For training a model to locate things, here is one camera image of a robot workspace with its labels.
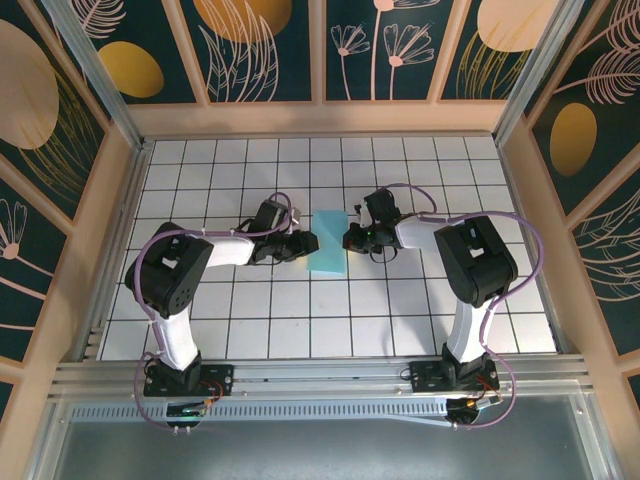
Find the teal square paper sheet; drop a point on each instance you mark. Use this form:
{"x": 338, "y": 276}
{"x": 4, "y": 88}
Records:
{"x": 327, "y": 250}

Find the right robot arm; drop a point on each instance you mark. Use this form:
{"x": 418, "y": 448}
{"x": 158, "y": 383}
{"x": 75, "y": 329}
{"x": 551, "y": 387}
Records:
{"x": 475, "y": 265}

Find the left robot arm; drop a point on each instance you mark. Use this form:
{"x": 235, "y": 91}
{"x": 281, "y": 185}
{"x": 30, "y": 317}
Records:
{"x": 170, "y": 280}

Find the grey metal panel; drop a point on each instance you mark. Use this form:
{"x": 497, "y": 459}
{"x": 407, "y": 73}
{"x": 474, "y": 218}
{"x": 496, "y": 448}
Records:
{"x": 320, "y": 450}

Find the aluminium mounting rail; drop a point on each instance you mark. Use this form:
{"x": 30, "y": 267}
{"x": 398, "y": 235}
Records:
{"x": 320, "y": 372}

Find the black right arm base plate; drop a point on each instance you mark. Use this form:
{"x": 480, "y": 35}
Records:
{"x": 425, "y": 375}

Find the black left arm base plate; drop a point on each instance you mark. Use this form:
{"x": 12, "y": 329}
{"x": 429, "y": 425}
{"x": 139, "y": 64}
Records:
{"x": 220, "y": 372}

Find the aluminium side rail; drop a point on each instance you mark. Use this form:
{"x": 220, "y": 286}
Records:
{"x": 117, "y": 250}
{"x": 535, "y": 250}

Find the aluminium frame post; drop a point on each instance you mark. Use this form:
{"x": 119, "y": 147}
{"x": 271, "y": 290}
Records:
{"x": 540, "y": 65}
{"x": 100, "y": 80}

